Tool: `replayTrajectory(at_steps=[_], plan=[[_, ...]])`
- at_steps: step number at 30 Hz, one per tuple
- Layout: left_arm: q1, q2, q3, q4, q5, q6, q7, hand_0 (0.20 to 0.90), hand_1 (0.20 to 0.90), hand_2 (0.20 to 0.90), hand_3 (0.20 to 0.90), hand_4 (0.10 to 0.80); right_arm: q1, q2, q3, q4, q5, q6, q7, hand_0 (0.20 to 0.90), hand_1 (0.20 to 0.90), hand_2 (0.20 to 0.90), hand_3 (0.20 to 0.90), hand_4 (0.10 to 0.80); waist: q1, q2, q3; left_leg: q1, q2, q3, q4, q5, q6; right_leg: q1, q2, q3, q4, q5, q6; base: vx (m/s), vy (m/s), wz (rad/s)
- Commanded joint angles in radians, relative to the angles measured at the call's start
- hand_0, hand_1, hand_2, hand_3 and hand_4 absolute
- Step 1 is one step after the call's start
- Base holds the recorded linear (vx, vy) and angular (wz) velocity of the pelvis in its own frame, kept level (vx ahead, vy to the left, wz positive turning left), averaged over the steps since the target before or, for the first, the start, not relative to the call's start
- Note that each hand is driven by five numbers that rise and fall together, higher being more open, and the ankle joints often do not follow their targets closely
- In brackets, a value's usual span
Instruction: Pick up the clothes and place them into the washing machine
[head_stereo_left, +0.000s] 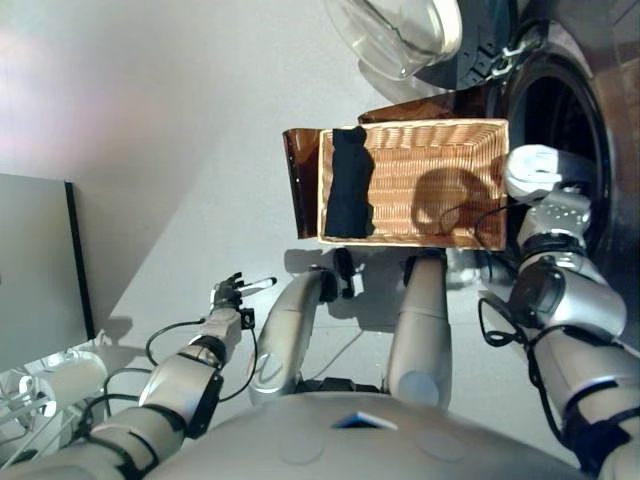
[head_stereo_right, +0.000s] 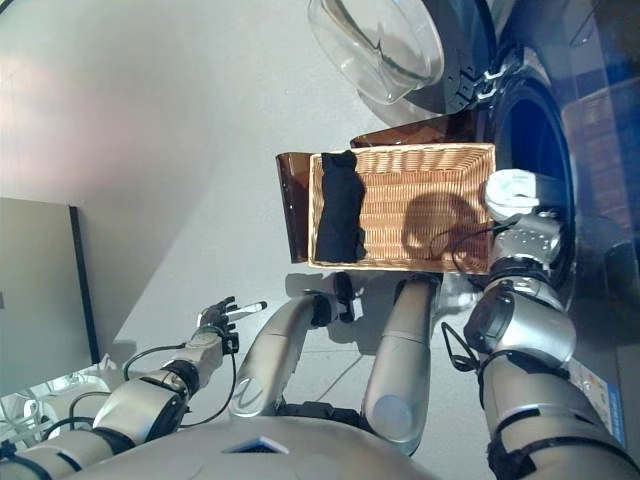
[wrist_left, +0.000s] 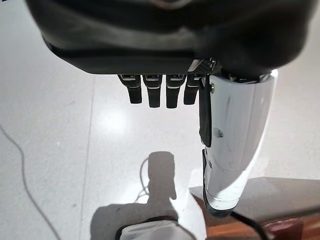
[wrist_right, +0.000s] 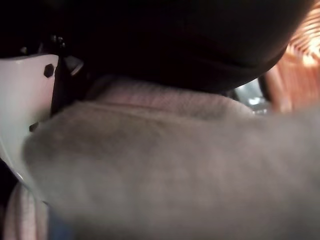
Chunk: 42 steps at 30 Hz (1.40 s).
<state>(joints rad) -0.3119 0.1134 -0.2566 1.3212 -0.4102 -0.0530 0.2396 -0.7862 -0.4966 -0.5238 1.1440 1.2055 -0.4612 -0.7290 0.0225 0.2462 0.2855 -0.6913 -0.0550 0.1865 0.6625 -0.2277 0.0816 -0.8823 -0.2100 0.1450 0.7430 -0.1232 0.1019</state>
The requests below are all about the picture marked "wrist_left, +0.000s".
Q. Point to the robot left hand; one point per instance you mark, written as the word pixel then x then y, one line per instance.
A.
pixel 162 37

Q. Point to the brown wooden stool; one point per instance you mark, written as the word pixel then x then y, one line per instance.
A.
pixel 280 200

